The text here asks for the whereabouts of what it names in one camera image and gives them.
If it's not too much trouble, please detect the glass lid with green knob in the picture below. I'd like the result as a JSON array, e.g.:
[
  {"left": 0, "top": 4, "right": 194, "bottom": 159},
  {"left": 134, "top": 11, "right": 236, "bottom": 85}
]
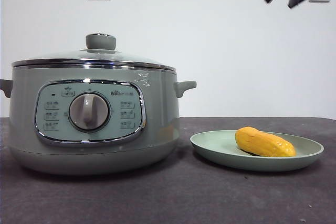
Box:
[{"left": 12, "top": 33, "right": 176, "bottom": 72}]

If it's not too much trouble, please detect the pale green electric steamer pot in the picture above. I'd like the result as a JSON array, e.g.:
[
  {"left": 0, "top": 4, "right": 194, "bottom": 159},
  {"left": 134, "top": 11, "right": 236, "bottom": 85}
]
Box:
[{"left": 0, "top": 63, "right": 197, "bottom": 176}]

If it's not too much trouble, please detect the yellow corn cob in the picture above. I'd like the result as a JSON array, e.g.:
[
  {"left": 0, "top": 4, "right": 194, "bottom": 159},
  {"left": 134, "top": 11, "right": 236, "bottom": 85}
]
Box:
[{"left": 235, "top": 126, "right": 297, "bottom": 158}]

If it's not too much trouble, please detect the pale green round plate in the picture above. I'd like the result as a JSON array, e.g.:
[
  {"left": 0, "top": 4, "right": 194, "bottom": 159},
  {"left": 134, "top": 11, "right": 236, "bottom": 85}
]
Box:
[{"left": 189, "top": 129, "right": 324, "bottom": 170}]

